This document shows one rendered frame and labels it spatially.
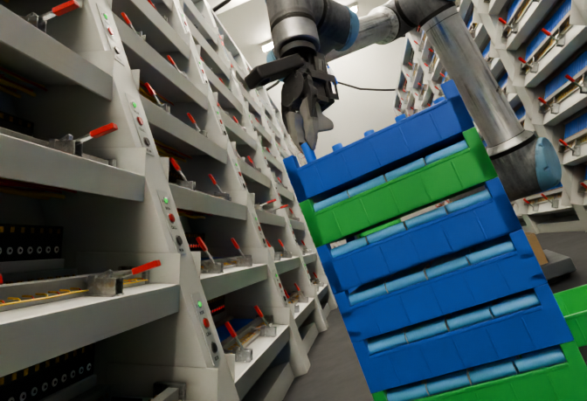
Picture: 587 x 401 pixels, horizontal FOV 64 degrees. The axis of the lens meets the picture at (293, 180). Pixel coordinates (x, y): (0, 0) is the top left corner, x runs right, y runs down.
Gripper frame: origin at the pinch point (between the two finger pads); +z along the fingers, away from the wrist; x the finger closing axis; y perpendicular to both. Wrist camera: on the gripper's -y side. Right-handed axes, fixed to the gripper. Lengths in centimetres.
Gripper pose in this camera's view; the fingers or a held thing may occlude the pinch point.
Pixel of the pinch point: (304, 144)
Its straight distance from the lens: 82.4
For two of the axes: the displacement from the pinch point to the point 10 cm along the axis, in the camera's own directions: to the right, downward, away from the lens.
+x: -5.6, 3.6, 7.5
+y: 8.2, 0.8, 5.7
